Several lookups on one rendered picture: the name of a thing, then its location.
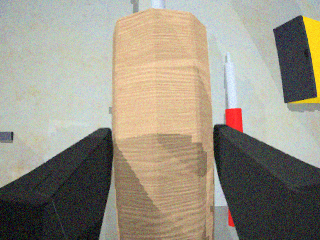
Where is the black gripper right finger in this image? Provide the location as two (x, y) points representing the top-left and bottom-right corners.
(213, 124), (320, 240)

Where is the wooden tool handle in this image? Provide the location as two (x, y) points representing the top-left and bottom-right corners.
(112, 0), (215, 240)

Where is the dark grey l-shaped hook tool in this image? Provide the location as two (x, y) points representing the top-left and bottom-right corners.
(0, 131), (13, 141)

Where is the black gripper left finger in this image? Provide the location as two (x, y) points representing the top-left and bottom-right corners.
(0, 128), (113, 240)

